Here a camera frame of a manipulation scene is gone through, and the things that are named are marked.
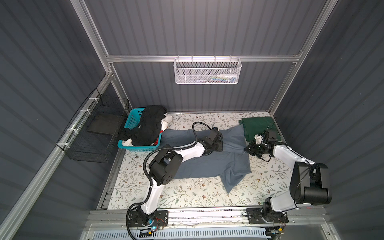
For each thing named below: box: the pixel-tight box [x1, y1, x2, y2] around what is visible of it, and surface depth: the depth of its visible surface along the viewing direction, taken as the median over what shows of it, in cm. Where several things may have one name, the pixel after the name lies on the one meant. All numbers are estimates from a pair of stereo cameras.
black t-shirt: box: [118, 105, 168, 147], surface depth 98 cm
